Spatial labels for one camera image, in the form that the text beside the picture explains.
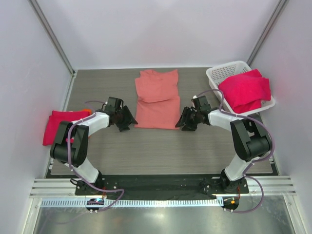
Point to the salmon pink t-shirt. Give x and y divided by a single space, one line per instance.
158 100

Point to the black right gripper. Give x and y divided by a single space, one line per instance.
185 119

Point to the white plastic laundry basket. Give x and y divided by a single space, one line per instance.
219 73

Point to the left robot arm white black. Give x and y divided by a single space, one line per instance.
70 145

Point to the left aluminium frame post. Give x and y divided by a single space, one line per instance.
50 33

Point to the crimson t-shirt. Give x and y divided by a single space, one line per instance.
245 92
55 119

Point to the perforated aluminium rail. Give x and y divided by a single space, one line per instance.
93 202

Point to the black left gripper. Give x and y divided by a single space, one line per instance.
129 119

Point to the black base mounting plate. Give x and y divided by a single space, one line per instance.
136 185

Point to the right aluminium frame post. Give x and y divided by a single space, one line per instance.
278 10

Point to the crimson t-shirt in basket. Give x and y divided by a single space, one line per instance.
245 92

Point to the aluminium frame post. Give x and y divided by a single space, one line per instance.
278 10
50 33

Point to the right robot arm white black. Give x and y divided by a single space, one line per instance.
250 138

